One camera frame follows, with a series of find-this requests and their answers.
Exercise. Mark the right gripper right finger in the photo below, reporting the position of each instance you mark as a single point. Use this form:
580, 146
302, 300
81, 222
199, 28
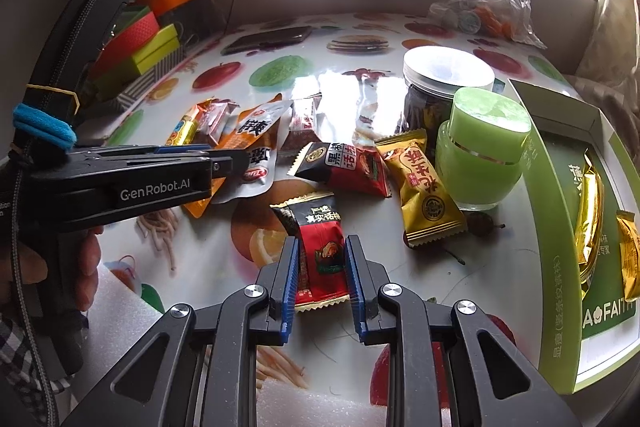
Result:
364, 279

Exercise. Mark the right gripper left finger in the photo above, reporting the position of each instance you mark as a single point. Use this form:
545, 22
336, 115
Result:
274, 316

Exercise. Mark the black red nut packet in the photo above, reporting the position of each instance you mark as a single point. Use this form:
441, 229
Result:
314, 220

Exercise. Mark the black red snack packet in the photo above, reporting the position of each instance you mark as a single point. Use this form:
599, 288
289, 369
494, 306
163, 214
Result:
344, 166

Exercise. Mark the pink red wafer packet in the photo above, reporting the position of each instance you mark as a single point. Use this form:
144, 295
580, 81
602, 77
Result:
303, 126

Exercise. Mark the pink silver snack packet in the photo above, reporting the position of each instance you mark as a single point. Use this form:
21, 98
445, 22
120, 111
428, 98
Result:
214, 118

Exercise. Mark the orange white konjac snack pouch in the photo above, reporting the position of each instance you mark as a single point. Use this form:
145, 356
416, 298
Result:
250, 126

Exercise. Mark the long gold candy bar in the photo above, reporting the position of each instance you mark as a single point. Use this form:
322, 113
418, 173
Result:
588, 228

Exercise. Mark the small gold snack packet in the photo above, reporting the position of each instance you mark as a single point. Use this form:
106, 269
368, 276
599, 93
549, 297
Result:
629, 255

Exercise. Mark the plaid sleeve forearm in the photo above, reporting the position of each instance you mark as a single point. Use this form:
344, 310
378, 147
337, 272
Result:
19, 368

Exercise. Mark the yellow peanut crisp packet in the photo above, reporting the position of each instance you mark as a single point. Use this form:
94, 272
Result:
428, 211

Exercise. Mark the striped black white box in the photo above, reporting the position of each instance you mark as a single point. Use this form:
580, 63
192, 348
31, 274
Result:
134, 92

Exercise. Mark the green plastic jar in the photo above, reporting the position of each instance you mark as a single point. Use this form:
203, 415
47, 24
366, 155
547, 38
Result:
479, 148

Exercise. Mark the yellow green box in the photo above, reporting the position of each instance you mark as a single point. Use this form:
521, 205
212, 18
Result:
117, 77

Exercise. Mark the green white gift box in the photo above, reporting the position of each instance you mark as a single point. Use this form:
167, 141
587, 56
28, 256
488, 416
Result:
579, 180

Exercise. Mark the black smartphone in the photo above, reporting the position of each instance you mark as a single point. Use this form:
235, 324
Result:
271, 39

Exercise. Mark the clear plastic bag with items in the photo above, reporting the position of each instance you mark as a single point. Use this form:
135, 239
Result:
503, 19

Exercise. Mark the floral beige curtain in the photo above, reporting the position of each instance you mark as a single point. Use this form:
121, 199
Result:
608, 74

